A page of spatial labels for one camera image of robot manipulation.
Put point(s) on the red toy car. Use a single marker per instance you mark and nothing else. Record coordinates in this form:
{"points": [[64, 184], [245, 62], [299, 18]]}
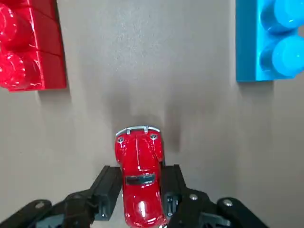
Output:
{"points": [[141, 166]]}

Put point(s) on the short blue building block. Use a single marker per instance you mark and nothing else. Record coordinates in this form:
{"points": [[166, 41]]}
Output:
{"points": [[245, 47]]}

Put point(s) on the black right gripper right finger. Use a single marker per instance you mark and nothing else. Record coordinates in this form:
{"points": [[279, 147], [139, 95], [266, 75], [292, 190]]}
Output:
{"points": [[190, 209]]}

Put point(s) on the red building block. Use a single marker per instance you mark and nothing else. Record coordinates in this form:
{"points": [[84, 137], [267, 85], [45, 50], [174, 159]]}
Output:
{"points": [[53, 71], [45, 33], [42, 4]]}

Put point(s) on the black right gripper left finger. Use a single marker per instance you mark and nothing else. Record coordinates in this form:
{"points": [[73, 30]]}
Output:
{"points": [[104, 190]]}

